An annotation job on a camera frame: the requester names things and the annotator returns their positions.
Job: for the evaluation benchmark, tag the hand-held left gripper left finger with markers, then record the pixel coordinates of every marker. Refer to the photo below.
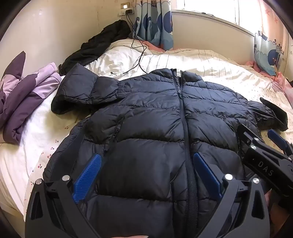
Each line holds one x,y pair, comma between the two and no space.
88,176

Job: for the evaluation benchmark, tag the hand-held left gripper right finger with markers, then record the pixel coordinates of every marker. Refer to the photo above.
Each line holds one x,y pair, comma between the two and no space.
206,176

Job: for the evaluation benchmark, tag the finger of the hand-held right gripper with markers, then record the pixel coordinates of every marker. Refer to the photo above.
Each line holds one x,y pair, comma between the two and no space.
248,141
278,140

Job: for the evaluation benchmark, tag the black puffer jacket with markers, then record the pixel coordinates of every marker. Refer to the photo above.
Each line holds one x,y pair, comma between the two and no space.
148,128

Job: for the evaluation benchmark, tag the person's right forearm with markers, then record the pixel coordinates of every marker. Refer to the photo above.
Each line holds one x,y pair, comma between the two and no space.
280,217

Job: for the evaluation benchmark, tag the stack of blue folded clothes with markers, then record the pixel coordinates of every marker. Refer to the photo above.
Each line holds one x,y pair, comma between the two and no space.
155,22

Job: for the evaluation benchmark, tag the pink ruffled cloth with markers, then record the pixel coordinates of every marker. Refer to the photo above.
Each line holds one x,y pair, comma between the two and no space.
281,84

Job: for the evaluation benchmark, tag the cherry print bed sheet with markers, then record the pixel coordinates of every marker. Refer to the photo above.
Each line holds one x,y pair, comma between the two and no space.
34,146

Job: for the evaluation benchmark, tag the blue printed curtain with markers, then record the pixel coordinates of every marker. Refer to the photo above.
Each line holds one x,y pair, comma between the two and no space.
269,52

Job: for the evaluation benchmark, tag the purple two-tone garment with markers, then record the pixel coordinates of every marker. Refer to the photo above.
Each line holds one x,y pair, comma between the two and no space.
20,100

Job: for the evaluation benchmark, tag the black garment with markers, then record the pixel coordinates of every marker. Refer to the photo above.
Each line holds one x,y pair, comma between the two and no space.
96,45

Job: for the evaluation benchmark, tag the window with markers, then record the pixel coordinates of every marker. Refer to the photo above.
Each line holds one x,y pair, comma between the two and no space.
206,5

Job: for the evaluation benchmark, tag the wall power socket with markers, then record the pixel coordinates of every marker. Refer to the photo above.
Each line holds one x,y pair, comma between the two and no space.
128,12

